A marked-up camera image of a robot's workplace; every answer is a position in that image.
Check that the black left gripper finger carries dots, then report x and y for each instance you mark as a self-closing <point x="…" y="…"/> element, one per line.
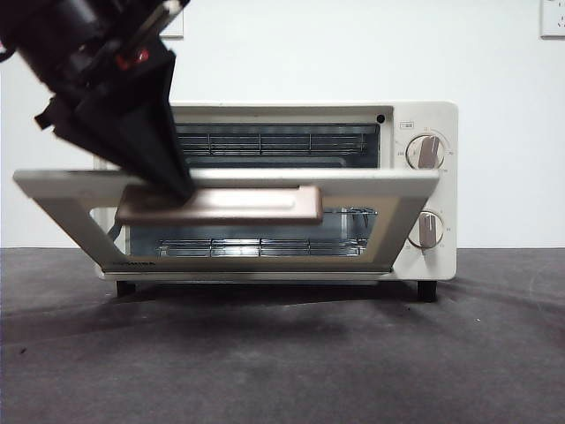
<point x="163" y="110"/>
<point x="101" y="132"/>

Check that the cream toaster oven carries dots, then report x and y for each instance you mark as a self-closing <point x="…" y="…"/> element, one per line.
<point x="424" y="110"/>

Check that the white wall socket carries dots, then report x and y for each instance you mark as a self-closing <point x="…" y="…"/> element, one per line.
<point x="174" y="26"/>
<point x="554" y="20"/>

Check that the cream oven knob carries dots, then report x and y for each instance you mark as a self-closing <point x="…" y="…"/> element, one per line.
<point x="426" y="152"/>
<point x="430" y="229"/>

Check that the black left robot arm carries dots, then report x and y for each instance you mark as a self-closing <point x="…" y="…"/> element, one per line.
<point x="44" y="31"/>

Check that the oven door with glass window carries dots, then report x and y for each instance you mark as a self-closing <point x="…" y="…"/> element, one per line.
<point x="353" y="181"/>

